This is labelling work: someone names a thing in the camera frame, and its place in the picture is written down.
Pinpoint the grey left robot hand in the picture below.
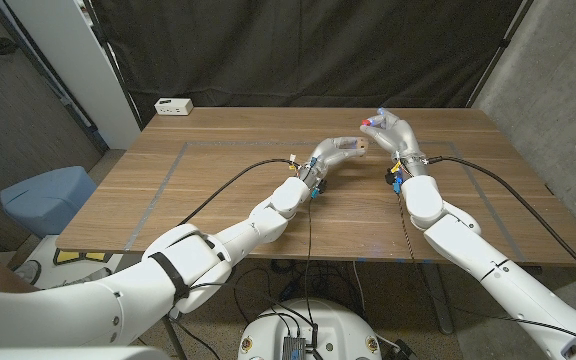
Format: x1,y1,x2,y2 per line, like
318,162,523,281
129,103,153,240
302,136,364,185

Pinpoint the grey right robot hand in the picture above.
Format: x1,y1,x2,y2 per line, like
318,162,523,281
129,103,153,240
359,108,430,178

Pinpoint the black backdrop curtain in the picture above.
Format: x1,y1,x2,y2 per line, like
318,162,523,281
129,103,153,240
87,0,537,126

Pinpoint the black backdrop stand pole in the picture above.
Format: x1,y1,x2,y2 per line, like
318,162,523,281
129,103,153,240
81,0,145,131
465,0,537,109

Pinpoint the white power strip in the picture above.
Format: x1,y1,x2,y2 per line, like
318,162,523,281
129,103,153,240
154,97,194,117

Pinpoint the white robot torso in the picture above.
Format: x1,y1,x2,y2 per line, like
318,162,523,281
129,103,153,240
237,298,383,360

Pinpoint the grey table leg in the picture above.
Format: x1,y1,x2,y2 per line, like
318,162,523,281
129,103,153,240
420,262,455,335

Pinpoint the grey finned electronics box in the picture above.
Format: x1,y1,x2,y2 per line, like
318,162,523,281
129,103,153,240
281,335,308,360

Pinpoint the yellow black floor sign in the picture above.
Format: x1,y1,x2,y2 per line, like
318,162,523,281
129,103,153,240
53,248,114,265

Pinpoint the blue padded stool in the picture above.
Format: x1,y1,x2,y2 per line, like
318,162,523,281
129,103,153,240
0,166,98,239

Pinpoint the grey sneaker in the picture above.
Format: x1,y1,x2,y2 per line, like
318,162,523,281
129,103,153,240
15,259,43,286

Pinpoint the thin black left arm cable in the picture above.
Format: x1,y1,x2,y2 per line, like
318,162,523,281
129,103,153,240
303,195,319,351

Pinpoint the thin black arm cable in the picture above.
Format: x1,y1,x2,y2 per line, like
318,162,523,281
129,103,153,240
396,192,576,347
303,195,319,351

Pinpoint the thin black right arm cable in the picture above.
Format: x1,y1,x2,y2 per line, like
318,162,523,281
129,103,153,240
396,192,576,347

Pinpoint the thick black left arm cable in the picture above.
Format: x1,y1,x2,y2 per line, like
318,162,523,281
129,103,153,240
177,157,302,227

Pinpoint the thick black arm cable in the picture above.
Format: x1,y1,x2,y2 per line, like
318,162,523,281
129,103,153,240
177,157,302,227
426,155,576,294

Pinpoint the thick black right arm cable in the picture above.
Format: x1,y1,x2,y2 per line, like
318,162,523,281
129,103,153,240
426,155,576,294

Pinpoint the black floor cable tangle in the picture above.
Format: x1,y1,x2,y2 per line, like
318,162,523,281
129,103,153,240
232,257,364,321

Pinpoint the white hanging cable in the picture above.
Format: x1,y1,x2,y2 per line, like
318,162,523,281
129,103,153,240
351,260,368,315

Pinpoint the black door frame strip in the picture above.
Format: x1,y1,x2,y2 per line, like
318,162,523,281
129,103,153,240
0,0,110,152

